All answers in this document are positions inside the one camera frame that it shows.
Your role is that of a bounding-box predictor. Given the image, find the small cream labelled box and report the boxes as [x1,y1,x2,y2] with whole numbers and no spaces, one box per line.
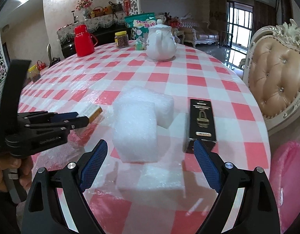
[78,103,102,123]

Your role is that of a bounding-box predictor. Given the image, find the white foam block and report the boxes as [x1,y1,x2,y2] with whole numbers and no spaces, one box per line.
[112,87,174,163]

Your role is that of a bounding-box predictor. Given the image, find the black carton box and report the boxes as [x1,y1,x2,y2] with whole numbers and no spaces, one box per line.
[183,99,217,154]

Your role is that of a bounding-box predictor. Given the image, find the pink lined trash bin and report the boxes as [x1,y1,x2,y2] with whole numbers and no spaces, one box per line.
[269,141,300,233]

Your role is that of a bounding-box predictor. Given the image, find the person's left hand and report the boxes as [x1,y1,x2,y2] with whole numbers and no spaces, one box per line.
[0,155,33,192]

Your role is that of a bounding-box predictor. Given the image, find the yellow lid jar left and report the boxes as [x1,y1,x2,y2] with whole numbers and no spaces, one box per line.
[28,65,41,82]

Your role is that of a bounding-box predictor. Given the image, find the yellow lid jar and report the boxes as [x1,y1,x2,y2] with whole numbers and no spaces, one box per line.
[28,65,41,82]
[115,31,129,48]

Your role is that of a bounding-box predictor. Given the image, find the red handbag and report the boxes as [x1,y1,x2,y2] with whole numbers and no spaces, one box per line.
[36,60,46,71]

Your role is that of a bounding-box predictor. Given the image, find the red thermos jug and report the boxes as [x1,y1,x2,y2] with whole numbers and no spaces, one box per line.
[74,24,98,57]

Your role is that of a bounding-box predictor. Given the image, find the pink checkered plastic tablecloth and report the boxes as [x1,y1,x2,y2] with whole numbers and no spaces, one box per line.
[19,43,270,233]

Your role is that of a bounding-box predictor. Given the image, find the black piano with lace cover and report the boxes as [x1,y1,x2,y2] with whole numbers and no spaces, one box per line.
[56,11,127,59]

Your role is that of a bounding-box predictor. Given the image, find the yellow lid jar centre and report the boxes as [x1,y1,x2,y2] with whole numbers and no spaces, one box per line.
[115,31,129,48]

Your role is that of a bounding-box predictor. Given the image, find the flower vase bouquet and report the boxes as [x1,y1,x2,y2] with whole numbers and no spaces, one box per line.
[76,0,93,20]

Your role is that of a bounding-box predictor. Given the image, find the white porcelain teapot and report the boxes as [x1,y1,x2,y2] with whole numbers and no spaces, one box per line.
[145,19,177,61]

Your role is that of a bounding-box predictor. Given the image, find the green snack bag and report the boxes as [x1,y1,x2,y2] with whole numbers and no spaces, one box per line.
[125,12,156,51]

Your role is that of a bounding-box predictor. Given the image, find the cream tufted leather chair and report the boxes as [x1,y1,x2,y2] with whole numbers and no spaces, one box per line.
[243,19,300,135]

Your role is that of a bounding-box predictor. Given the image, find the cream sofa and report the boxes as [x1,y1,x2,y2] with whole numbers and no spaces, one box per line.
[180,13,219,48]

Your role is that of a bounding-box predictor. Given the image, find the balcony window door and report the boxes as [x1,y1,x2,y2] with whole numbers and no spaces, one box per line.
[227,1,253,54]

